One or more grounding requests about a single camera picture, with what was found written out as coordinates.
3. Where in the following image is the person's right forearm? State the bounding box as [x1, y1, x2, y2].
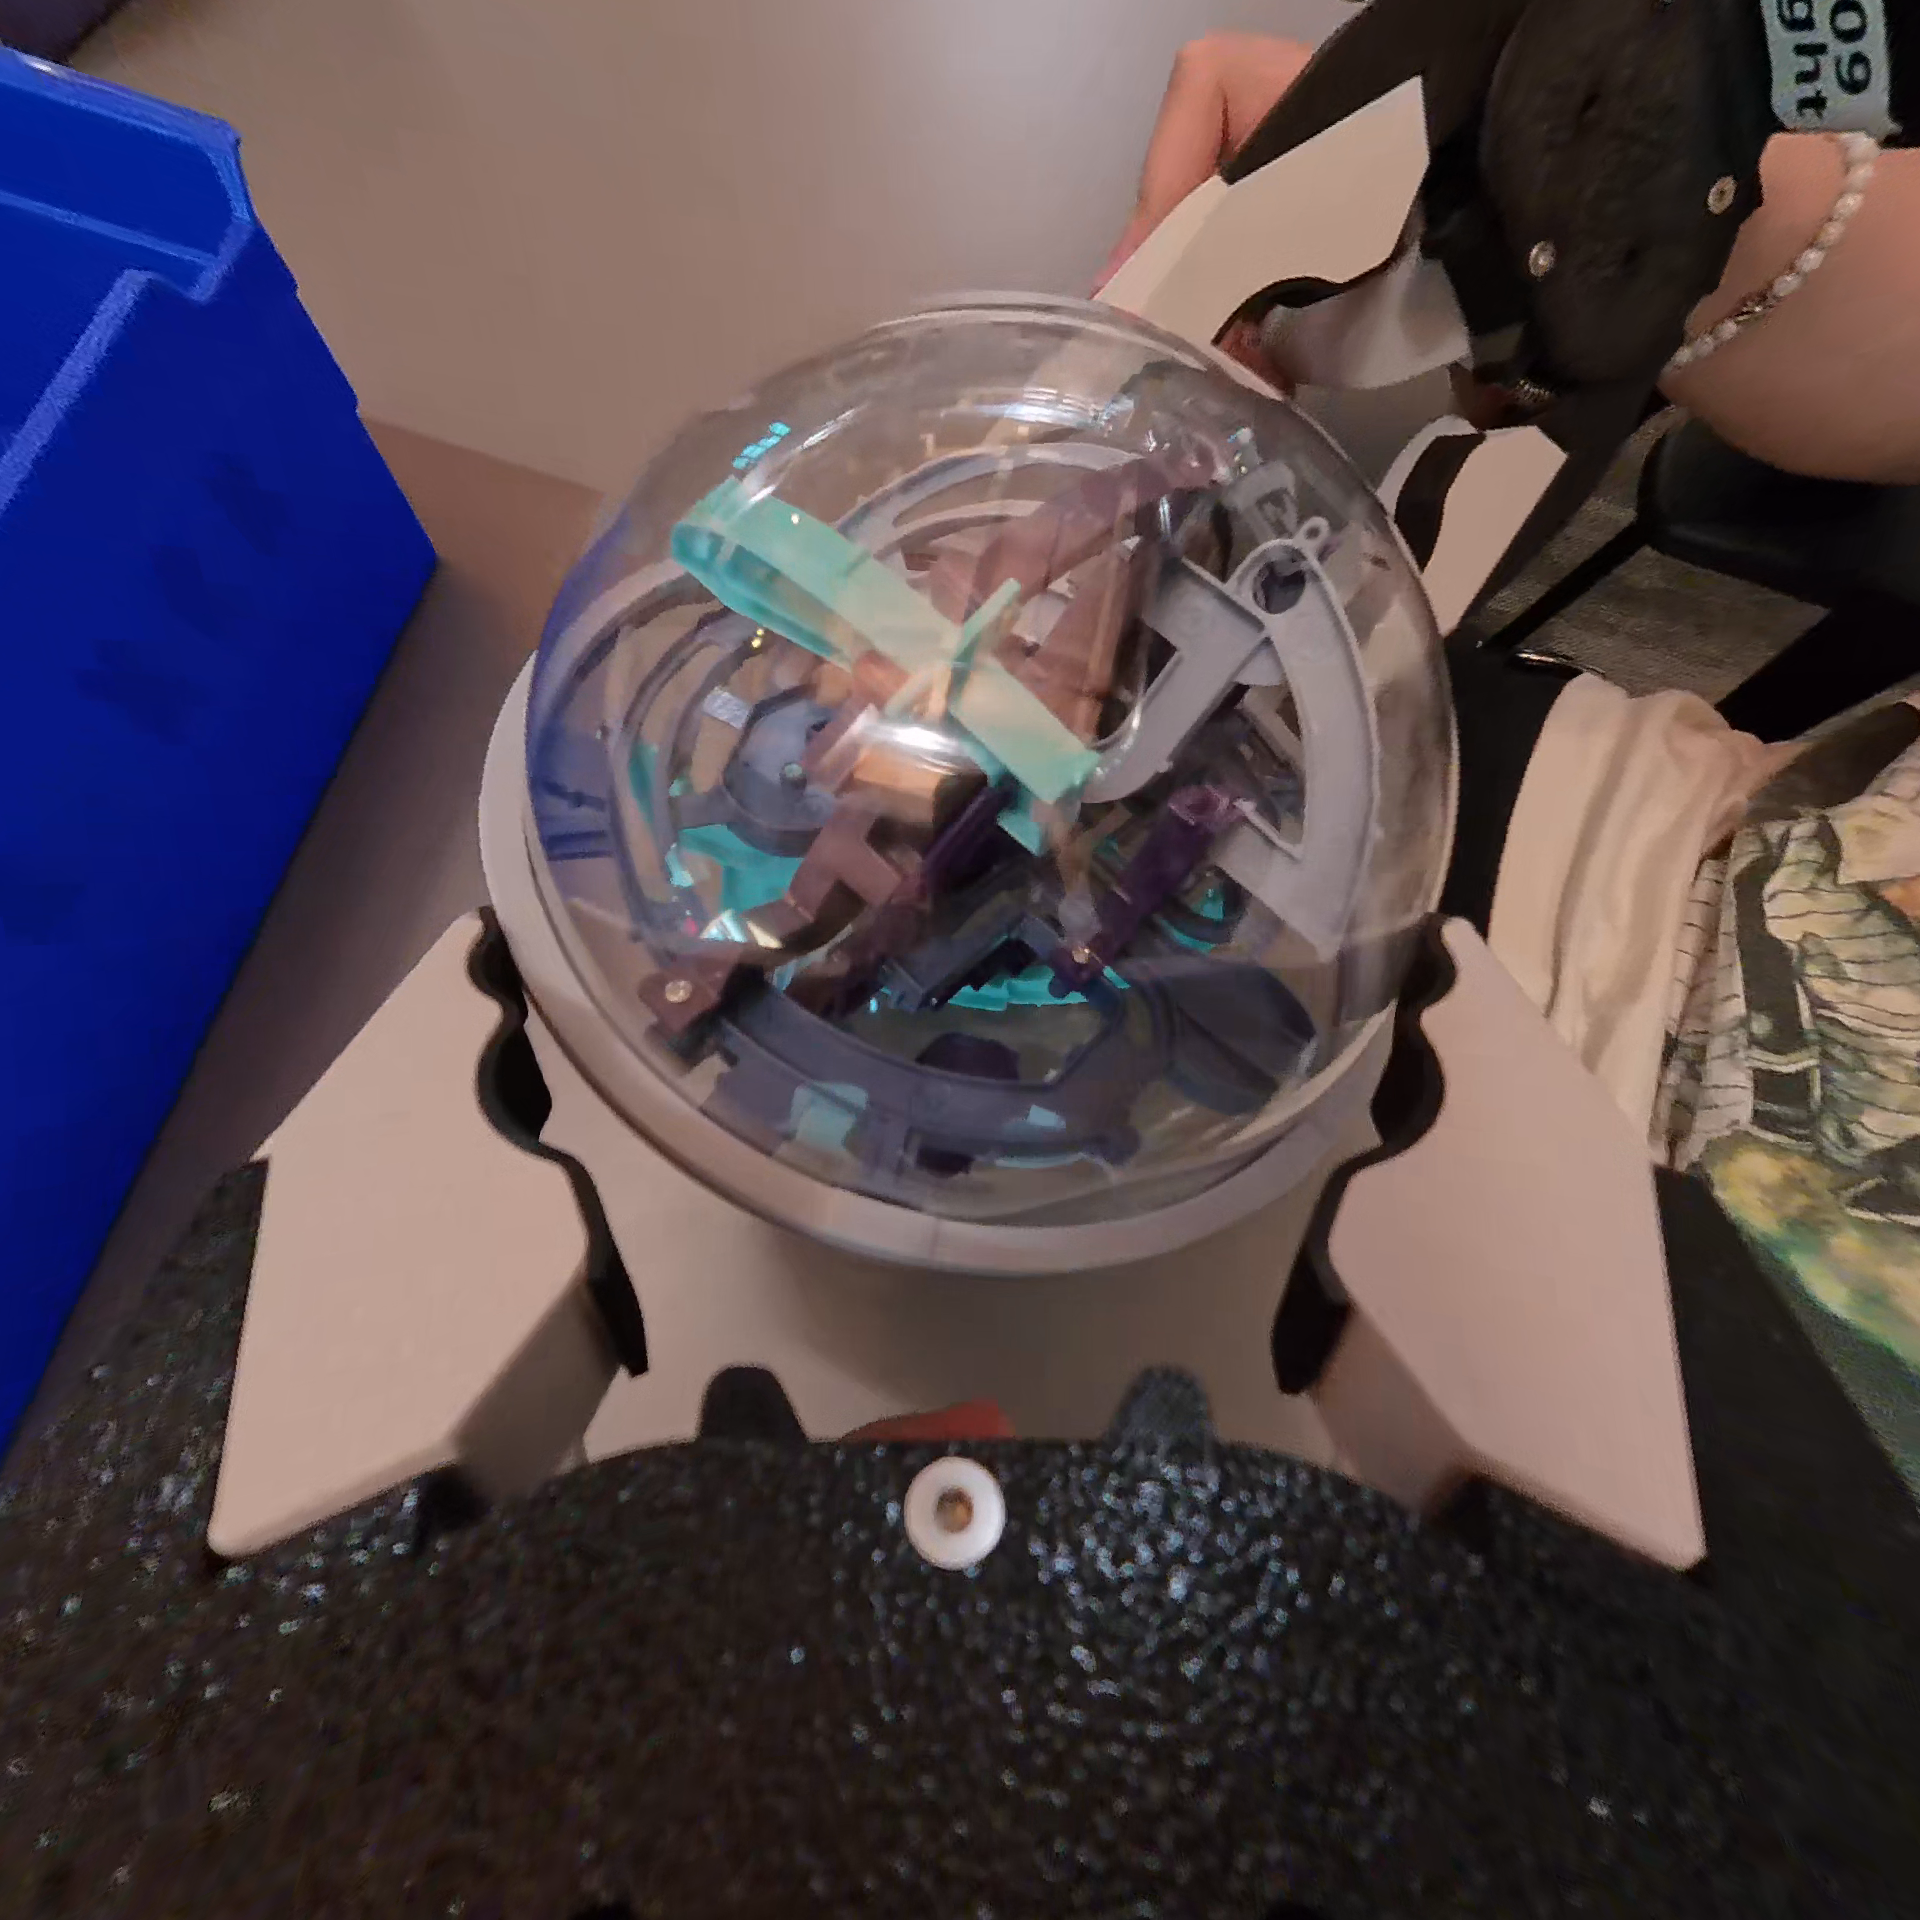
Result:
[1657, 143, 1920, 484]

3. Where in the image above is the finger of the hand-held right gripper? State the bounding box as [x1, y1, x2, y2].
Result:
[1091, 83, 1479, 401]
[1371, 404, 1583, 640]

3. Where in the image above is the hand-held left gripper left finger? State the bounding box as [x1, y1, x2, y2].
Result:
[207, 907, 651, 1561]

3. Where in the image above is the clear plastic maze ball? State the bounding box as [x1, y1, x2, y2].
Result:
[477, 289, 1459, 1279]

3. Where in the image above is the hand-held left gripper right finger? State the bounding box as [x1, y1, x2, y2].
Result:
[1270, 914, 1709, 1569]

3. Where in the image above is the black chair armrest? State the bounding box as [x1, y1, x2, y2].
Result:
[1475, 416, 1920, 736]

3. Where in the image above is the person's right hand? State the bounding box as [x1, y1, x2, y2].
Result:
[1091, 33, 1321, 295]

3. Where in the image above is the white pearl bracelet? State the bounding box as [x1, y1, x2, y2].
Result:
[1657, 132, 1882, 378]

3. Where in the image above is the blue plastic bin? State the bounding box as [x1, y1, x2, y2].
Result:
[0, 45, 440, 1466]

